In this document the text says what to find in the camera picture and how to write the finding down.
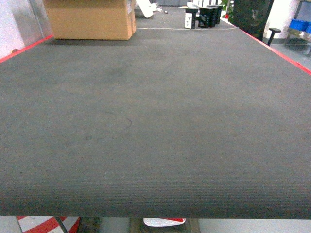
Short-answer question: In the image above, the dark grey table mat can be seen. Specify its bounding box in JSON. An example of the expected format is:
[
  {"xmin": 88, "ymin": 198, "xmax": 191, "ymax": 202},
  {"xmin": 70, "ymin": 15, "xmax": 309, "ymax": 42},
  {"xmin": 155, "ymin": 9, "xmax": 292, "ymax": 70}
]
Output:
[{"xmin": 0, "ymin": 6, "xmax": 311, "ymax": 220}]

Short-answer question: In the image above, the black white box front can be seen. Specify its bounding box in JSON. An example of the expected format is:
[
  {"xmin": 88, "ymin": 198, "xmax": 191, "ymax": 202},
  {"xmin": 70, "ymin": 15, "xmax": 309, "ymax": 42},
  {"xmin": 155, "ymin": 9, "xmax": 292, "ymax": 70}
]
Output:
[{"xmin": 184, "ymin": 8, "xmax": 198, "ymax": 29}]

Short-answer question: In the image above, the black box rear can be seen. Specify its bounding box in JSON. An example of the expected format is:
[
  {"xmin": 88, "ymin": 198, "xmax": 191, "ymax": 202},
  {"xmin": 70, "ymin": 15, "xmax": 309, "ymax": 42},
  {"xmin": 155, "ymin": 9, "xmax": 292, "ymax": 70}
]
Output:
[{"xmin": 207, "ymin": 5, "xmax": 223, "ymax": 26}]

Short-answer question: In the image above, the large cardboard box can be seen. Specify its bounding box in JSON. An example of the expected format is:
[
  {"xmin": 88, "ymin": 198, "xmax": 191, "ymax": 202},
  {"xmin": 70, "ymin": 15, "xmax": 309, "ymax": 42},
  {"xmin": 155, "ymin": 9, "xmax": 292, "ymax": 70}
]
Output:
[{"xmin": 43, "ymin": 0, "xmax": 136, "ymax": 40}]

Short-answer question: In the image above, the black office chair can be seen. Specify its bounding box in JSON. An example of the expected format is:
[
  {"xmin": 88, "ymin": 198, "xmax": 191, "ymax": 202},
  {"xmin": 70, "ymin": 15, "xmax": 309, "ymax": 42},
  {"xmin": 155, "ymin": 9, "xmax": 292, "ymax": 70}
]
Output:
[{"xmin": 230, "ymin": 0, "xmax": 274, "ymax": 42}]

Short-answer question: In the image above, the red white striped barrier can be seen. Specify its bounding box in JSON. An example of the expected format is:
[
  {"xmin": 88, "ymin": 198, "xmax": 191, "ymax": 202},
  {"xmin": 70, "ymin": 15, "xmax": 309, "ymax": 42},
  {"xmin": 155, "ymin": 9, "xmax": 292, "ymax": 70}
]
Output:
[{"xmin": 16, "ymin": 216, "xmax": 80, "ymax": 233}]

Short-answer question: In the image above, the blue bin background right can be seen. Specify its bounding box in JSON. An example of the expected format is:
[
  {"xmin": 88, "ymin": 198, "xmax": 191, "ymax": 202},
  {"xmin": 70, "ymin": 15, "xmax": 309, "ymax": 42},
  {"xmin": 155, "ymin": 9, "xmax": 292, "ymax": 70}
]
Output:
[{"xmin": 289, "ymin": 19, "xmax": 311, "ymax": 33}]

